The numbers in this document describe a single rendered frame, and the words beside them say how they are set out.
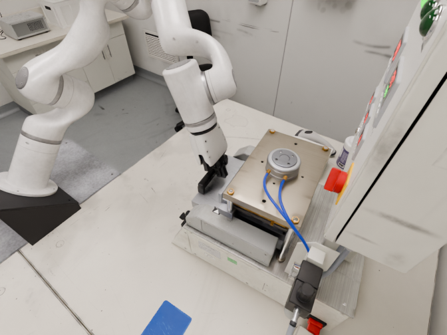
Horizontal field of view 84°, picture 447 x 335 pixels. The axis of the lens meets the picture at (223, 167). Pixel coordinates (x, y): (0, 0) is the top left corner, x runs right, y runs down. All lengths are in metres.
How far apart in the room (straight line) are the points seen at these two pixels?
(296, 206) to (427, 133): 0.31
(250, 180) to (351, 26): 1.62
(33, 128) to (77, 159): 0.34
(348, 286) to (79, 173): 1.08
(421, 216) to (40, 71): 0.98
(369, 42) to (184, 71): 1.63
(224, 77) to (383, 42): 1.57
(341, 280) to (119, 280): 0.64
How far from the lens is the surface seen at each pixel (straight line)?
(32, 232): 1.08
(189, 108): 0.61
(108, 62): 3.28
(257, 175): 0.60
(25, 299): 1.02
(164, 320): 0.84
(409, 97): 0.30
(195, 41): 0.66
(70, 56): 0.96
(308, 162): 0.67
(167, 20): 0.70
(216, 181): 0.77
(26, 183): 1.09
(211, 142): 0.66
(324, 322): 0.81
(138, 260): 0.92
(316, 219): 0.79
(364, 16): 2.04
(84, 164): 1.29
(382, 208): 0.40
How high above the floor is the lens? 1.56
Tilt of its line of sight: 46 degrees down
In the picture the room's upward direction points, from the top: straight up
